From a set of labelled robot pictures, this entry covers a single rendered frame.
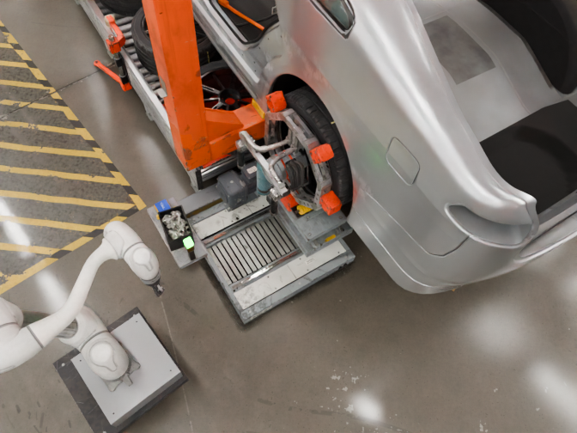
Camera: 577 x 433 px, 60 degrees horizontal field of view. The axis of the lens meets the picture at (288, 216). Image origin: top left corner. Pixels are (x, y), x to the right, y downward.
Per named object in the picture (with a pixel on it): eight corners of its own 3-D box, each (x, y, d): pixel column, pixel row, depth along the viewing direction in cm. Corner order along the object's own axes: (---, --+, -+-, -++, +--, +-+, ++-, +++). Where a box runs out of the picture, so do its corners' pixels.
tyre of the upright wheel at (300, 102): (392, 200, 253) (353, 73, 232) (355, 221, 246) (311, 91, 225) (329, 186, 312) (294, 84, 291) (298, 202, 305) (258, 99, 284)
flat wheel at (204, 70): (297, 116, 353) (300, 93, 332) (232, 173, 326) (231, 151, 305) (229, 69, 372) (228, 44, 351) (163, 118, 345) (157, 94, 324)
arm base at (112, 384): (116, 399, 241) (113, 397, 237) (88, 366, 248) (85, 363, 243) (146, 371, 249) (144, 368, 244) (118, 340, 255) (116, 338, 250)
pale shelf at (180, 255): (208, 255, 280) (207, 253, 277) (180, 270, 274) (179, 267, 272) (173, 198, 296) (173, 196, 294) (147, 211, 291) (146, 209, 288)
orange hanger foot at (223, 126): (285, 128, 315) (288, 89, 285) (211, 161, 299) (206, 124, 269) (271, 110, 322) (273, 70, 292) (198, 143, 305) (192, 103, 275)
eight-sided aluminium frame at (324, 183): (323, 220, 277) (337, 163, 230) (313, 225, 275) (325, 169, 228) (272, 151, 298) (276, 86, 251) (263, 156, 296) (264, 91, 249)
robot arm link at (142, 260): (166, 271, 210) (147, 249, 214) (160, 255, 196) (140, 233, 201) (144, 286, 206) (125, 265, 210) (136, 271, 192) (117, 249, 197)
